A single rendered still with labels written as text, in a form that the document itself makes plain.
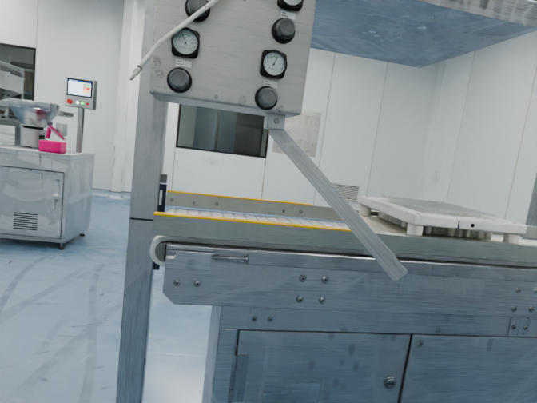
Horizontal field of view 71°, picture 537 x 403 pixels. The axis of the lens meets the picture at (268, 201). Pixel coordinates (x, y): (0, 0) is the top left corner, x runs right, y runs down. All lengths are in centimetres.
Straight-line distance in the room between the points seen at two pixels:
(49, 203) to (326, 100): 420
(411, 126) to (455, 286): 584
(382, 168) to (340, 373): 568
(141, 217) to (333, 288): 46
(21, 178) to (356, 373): 299
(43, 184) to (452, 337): 300
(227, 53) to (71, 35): 590
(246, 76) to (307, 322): 44
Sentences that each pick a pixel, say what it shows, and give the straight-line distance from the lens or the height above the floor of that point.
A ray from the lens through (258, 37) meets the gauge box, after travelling 58.
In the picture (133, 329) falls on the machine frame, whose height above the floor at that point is 53.
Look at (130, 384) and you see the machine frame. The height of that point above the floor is 39.
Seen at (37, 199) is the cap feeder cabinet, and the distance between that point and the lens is 340.
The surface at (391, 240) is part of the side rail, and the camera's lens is 69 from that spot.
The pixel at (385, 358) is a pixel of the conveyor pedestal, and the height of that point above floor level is 60.
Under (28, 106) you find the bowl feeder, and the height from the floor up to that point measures 108.
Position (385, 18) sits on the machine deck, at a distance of 78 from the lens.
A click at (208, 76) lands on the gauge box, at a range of 56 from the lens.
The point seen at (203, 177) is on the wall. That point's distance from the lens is 590.
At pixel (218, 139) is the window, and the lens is 587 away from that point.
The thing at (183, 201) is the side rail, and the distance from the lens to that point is 87.
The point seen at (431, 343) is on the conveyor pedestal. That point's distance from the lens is 89.
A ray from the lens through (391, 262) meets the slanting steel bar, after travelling 58.
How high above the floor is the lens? 98
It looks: 8 degrees down
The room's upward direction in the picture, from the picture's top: 7 degrees clockwise
